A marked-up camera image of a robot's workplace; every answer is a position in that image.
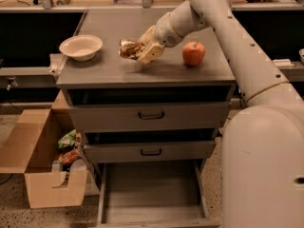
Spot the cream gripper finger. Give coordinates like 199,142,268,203
138,26,155,46
137,41,164,65

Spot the crushed orange soda can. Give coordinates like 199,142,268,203
119,39,145,60

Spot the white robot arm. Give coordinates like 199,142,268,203
139,0,304,228

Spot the grey drawer cabinet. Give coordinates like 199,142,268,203
57,8,235,147

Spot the grey top drawer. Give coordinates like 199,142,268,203
68,102,229,133

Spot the grey drawer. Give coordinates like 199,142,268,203
68,102,229,133
84,141,216,163
96,160,220,228

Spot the grey middle drawer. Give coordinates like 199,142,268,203
84,141,216,163

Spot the grey bottom drawer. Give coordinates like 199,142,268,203
96,160,220,228

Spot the red apple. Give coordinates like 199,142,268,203
182,41,206,67

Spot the white paper bowl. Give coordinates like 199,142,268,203
59,35,103,62

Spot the white device beside cabinet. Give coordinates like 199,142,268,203
46,53,67,77

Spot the green snack bag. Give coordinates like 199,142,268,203
58,129,76,149

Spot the white power strip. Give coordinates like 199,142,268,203
273,59,295,68

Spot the orange snack bag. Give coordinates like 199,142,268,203
58,149,80,165

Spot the open cardboard box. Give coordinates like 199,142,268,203
0,94,88,209

